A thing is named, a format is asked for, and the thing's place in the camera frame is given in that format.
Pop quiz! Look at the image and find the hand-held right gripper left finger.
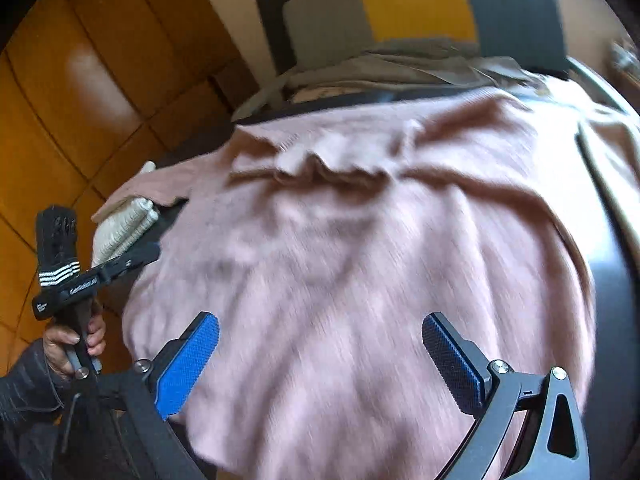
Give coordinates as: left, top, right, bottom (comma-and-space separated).
97, 311, 221, 480

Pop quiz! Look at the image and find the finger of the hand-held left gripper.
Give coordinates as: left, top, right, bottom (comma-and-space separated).
92, 242, 162, 287

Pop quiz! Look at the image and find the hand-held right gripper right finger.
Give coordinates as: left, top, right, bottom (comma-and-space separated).
421, 311, 591, 480

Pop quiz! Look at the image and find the pink fuzzy knit sweater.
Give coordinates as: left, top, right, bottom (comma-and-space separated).
92, 92, 599, 480

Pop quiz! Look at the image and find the person's left forearm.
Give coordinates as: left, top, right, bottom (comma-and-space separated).
0, 338, 74, 480

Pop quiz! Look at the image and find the person's left hand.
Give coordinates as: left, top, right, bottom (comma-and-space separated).
42, 304, 108, 382

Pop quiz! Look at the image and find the white ribbed knit cloth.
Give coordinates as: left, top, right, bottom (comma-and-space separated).
92, 195, 162, 267

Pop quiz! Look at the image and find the black leather padded bench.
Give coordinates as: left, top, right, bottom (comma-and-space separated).
160, 80, 640, 480

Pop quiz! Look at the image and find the wooden wardrobe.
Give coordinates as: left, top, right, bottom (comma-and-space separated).
0, 0, 262, 377

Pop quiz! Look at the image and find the black upright pad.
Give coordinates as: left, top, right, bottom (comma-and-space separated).
254, 0, 297, 77

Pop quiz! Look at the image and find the grey cloth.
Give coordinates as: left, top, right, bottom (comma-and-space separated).
232, 35, 547, 112

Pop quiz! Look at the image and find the grey metal armrest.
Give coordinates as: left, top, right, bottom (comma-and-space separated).
567, 54, 634, 117

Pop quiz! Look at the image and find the grey yellow blue sofa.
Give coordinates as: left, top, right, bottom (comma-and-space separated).
282, 0, 572, 74

